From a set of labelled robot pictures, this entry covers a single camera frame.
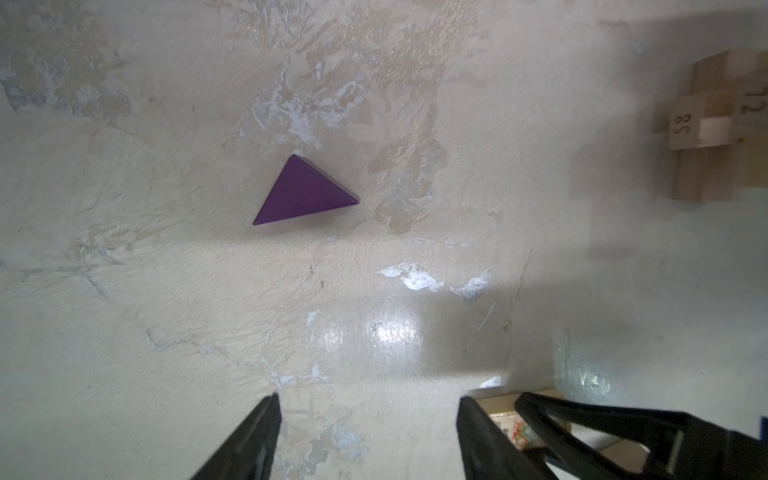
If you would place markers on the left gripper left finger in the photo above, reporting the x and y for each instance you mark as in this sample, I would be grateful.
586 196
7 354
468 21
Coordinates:
249 452

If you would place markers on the purple triangular block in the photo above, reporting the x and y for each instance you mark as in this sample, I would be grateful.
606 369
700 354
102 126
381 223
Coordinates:
301 189

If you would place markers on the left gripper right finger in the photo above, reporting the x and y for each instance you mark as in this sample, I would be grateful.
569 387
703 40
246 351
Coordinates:
485 451

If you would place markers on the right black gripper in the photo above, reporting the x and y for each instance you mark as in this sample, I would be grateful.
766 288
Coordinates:
680 446

